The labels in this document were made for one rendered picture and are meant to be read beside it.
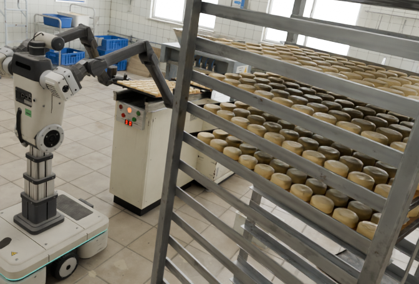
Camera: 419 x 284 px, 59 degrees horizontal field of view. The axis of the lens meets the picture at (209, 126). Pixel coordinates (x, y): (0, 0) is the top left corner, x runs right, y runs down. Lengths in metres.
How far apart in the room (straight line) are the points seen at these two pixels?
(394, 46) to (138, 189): 2.30
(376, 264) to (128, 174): 2.24
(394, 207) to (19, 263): 1.81
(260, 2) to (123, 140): 4.11
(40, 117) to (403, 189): 1.68
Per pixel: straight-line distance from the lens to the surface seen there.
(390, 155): 0.72
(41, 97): 1.96
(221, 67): 3.04
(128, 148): 2.72
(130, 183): 2.81
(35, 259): 2.18
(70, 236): 2.29
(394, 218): 0.71
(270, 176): 0.94
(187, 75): 1.02
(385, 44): 0.71
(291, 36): 1.32
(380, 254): 0.74
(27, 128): 2.07
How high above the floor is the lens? 1.62
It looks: 19 degrees down
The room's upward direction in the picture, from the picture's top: 9 degrees clockwise
